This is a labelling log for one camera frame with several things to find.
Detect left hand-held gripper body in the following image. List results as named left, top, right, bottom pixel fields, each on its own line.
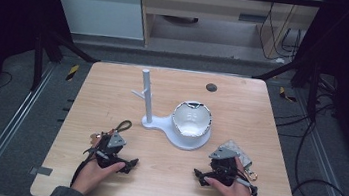
left=81, top=128, right=143, bottom=176

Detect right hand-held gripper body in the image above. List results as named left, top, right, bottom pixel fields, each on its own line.
left=191, top=143, right=244, bottom=191

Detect olive loop keychain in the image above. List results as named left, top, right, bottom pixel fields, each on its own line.
left=89, top=115, right=133, bottom=151

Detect grey patterned pouch keychain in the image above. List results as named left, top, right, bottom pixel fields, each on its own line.
left=216, top=138, right=263, bottom=183

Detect person's left hand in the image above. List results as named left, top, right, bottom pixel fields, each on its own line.
left=69, top=155, right=127, bottom=196

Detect person's right hand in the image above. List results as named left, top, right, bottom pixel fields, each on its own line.
left=201, top=153, right=264, bottom=196

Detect white stand with pegs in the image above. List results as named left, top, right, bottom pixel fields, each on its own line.
left=125, top=67, right=218, bottom=154

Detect yellow black striped tape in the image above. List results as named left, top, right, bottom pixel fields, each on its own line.
left=65, top=63, right=81, bottom=83
left=277, top=86, right=299, bottom=104

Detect grey tape piece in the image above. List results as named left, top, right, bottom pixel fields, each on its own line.
left=29, top=165, right=54, bottom=178

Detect round table grommet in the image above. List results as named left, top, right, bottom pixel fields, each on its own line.
left=205, top=82, right=218, bottom=93

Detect black metal stand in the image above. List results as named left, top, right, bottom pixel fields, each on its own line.
left=26, top=24, right=104, bottom=100
left=247, top=52, right=341, bottom=125

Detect white cabinet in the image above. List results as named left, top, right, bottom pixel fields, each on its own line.
left=39, top=0, right=150, bottom=43

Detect wooden cabinet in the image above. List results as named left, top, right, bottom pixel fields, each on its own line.
left=130, top=0, right=325, bottom=68

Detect right hand-held gripper cable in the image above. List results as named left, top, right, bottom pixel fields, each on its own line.
left=233, top=177, right=262, bottom=196

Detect hand-held gripper cable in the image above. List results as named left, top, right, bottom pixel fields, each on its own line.
left=233, top=177, right=262, bottom=196
left=69, top=146, right=112, bottom=191

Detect left hand-held gripper cable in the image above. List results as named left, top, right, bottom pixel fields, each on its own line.
left=69, top=146, right=112, bottom=191

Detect metal floor rail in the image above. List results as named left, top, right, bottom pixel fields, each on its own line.
left=284, top=89, right=349, bottom=196
left=0, top=55, right=58, bottom=196

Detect black floor cable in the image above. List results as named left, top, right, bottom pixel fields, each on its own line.
left=265, top=90, right=349, bottom=196

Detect black hanging cables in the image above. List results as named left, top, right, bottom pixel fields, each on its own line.
left=256, top=0, right=308, bottom=65

